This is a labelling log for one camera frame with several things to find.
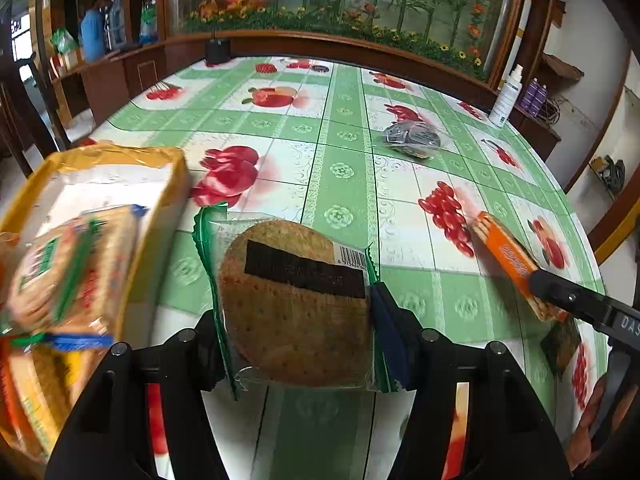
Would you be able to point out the small black cup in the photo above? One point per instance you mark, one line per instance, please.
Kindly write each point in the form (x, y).
(217, 51)

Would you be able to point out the wooden low cabinet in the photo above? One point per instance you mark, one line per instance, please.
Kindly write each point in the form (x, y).
(105, 86)

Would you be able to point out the green white bag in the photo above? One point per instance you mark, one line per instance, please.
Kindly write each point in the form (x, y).
(63, 42)

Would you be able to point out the dark green snack packet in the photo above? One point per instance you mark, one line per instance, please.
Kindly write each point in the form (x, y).
(560, 345)

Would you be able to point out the clear packet dark snack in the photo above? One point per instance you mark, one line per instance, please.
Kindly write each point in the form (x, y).
(410, 137)

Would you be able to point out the blue edged soda cracker pack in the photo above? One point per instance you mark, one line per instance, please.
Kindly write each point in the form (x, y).
(104, 286)

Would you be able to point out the blue water jug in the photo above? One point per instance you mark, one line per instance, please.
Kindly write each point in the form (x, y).
(91, 32)

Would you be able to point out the slim orange cracker pack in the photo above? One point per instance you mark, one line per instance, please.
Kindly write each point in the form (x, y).
(516, 261)

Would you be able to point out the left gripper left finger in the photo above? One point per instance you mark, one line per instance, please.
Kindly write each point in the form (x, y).
(211, 366)

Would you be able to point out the yellow cardboard tray box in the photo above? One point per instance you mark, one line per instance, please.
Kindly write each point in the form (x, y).
(66, 185)

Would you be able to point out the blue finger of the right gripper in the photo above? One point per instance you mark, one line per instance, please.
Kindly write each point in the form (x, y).
(604, 314)

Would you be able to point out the dark wooden chair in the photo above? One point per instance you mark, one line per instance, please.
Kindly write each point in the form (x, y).
(21, 124)

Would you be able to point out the round cracker pack black label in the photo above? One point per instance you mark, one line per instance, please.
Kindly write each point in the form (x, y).
(291, 306)

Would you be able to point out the green label square cracker pack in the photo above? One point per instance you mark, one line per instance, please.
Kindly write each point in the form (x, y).
(41, 392)

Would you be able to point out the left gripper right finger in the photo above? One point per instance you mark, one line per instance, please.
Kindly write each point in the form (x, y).
(399, 335)

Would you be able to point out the white spray bottle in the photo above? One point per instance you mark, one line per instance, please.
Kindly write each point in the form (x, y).
(507, 97)

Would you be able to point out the yellow square cracker pack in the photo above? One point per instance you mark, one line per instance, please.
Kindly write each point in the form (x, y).
(79, 366)

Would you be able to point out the round cracker pack green ends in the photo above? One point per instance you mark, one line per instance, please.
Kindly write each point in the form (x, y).
(45, 287)

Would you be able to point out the green fruit pattern tablecloth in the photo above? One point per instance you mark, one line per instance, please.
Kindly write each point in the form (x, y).
(315, 127)

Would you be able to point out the purple bottles pair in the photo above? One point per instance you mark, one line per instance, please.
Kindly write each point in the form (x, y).
(534, 97)

